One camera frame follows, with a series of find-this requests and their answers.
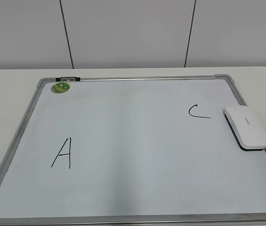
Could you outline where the white board with grey frame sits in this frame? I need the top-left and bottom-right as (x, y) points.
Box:
(0, 75), (266, 226)

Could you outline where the green round magnet sticker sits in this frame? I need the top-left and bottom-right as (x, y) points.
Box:
(51, 82), (71, 94)

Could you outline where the white rectangular board eraser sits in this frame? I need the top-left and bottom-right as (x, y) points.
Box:
(224, 105), (266, 151)

